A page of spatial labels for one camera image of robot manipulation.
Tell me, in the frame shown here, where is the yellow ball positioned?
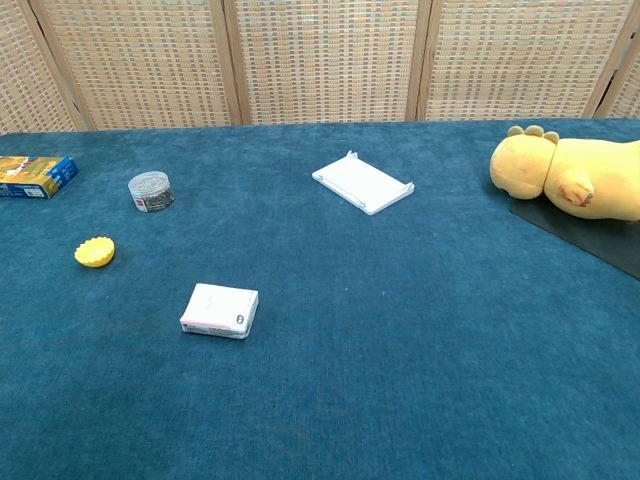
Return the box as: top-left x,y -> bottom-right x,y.
74,236 -> 116,270

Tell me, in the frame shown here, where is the small white box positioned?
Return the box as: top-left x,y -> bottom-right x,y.
179,282 -> 260,341

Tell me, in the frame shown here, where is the blue table cloth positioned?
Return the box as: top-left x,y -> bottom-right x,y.
0,117 -> 640,480

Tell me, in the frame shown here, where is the white flat plastic tray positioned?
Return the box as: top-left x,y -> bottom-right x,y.
311,149 -> 416,218

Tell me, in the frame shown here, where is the clear jar of paper clips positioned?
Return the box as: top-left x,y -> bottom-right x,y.
127,170 -> 176,215

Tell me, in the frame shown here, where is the woven bamboo folding screen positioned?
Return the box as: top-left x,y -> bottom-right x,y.
0,0 -> 640,134

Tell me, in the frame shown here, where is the yellow plush dinosaur toy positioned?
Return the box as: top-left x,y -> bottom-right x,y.
489,124 -> 640,222

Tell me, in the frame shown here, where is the black mouse pad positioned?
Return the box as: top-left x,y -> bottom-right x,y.
508,197 -> 640,281

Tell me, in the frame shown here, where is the blue yellow cardboard box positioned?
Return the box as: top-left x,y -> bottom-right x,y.
0,155 -> 80,200

